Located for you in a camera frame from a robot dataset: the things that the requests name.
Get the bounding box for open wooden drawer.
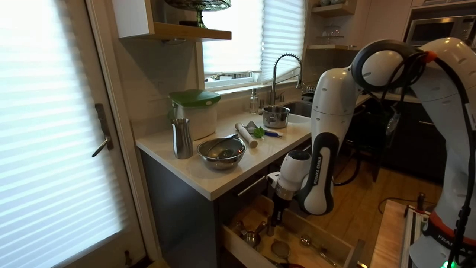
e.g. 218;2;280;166
219;196;359;268

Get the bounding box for kitchen sink basin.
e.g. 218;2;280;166
286;102;312;118

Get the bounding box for steel saucepan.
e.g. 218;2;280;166
261;106;289;130

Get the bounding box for glass door with handle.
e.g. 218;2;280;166
0;0;147;268

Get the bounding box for chrome gooseneck faucet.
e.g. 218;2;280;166
269;53;304;108

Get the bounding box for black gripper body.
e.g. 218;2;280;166
270;196;289;227

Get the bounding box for steel shaker canister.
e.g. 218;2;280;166
169;105;193;160

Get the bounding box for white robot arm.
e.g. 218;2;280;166
270;38;476;258

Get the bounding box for steel mixing bowl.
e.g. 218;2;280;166
197;139;245;172

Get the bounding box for wooden wall shelf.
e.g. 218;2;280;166
111;0;231;41

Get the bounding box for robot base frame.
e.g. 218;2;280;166
405;204;476;268

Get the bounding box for clear soap dispenser bottle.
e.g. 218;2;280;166
249;90;260;114

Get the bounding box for white bin green lid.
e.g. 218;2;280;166
167;90;219;140

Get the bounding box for small mesh strainer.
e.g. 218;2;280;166
270;242;289;261

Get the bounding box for blue white tube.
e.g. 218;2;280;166
263;129;282;139

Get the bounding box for dark lower kitchen cabinets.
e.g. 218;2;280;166
139;133;318;268

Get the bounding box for long silver measuring spoon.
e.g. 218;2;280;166
298;237;327;258

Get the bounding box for green dish brush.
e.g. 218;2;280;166
234;121;264;149

